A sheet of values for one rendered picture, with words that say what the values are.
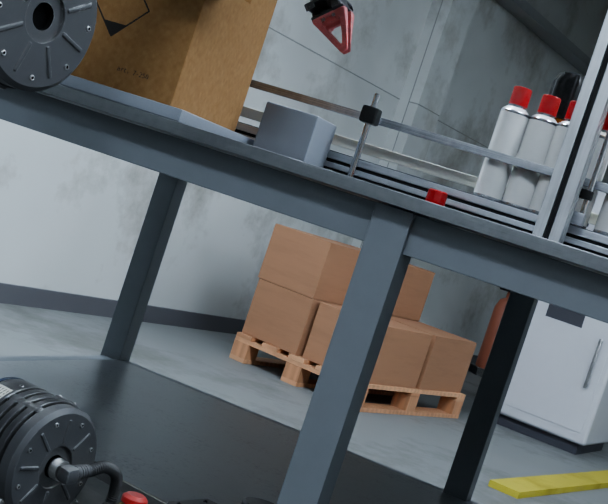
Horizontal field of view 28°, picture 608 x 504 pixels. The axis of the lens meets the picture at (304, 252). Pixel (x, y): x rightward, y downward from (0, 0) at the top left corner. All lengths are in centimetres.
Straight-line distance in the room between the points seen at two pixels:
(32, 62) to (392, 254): 60
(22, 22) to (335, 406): 71
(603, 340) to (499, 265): 450
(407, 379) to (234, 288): 124
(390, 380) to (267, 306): 64
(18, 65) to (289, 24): 472
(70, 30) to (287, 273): 400
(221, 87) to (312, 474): 67
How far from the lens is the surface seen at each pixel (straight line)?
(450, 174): 219
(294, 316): 532
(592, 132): 195
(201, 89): 197
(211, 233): 596
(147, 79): 193
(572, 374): 621
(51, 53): 143
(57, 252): 520
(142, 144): 190
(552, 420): 624
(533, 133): 212
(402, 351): 533
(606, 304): 166
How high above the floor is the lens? 77
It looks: 2 degrees down
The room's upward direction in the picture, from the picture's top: 18 degrees clockwise
